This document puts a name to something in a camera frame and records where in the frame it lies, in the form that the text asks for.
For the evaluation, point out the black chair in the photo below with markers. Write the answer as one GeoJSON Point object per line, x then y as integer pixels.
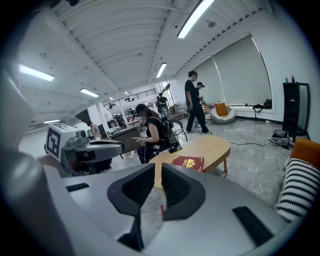
{"type": "Point", "coordinates": [180, 127]}

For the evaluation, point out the black mezzanine railing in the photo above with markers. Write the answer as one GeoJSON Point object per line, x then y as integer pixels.
{"type": "Point", "coordinates": [135, 96]}

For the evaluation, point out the ceiling tube light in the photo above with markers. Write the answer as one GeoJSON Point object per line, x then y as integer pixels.
{"type": "Point", "coordinates": [36, 73]}
{"type": "Point", "coordinates": [195, 17]}
{"type": "Point", "coordinates": [89, 92]}
{"type": "Point", "coordinates": [161, 70]}

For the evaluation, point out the dark wooden counter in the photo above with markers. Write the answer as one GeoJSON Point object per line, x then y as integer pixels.
{"type": "Point", "coordinates": [125, 140]}

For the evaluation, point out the orange sofa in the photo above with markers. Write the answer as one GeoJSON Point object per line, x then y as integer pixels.
{"type": "Point", "coordinates": [306, 150]}

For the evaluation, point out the orange square cushion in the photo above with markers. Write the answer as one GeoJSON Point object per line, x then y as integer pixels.
{"type": "Point", "coordinates": [221, 109]}

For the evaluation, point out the white beanbag seat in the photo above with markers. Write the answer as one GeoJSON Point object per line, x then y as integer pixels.
{"type": "Point", "coordinates": [222, 119]}

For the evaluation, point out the grey roller blind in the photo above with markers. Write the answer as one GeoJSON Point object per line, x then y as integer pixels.
{"type": "Point", "coordinates": [242, 72]}
{"type": "Point", "coordinates": [207, 85]}

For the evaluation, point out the black white striped blanket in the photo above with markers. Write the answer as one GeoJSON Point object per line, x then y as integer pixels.
{"type": "Point", "coordinates": [297, 187]}

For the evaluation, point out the person's left forearm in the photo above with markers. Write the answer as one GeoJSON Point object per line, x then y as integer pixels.
{"type": "Point", "coordinates": [50, 162]}

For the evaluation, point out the red bottle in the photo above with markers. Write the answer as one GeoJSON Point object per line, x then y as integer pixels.
{"type": "Point", "coordinates": [293, 78]}

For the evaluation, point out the black cabinet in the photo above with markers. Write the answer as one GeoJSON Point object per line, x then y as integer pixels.
{"type": "Point", "coordinates": [291, 107]}

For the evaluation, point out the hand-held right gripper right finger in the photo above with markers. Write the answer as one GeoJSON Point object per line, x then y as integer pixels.
{"type": "Point", "coordinates": [192, 197]}

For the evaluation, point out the round ceiling fixture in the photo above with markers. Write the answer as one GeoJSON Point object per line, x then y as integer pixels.
{"type": "Point", "coordinates": [211, 24]}

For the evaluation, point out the oval wooden table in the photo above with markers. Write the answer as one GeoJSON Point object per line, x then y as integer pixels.
{"type": "Point", "coordinates": [210, 147]}

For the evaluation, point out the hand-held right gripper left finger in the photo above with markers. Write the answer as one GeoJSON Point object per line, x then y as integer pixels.
{"type": "Point", "coordinates": [117, 197]}

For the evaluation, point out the grey floor equipment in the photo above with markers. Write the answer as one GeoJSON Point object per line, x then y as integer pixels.
{"type": "Point", "coordinates": [281, 137]}

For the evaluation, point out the black phone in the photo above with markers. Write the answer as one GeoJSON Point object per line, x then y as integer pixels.
{"type": "Point", "coordinates": [175, 149]}

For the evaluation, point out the red book with gold print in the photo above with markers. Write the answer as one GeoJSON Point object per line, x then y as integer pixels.
{"type": "Point", "coordinates": [187, 163]}

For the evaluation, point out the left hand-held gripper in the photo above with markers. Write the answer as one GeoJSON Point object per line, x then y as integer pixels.
{"type": "Point", "coordinates": [53, 140]}

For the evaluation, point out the black bag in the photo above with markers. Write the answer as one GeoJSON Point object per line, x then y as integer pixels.
{"type": "Point", "coordinates": [267, 103]}

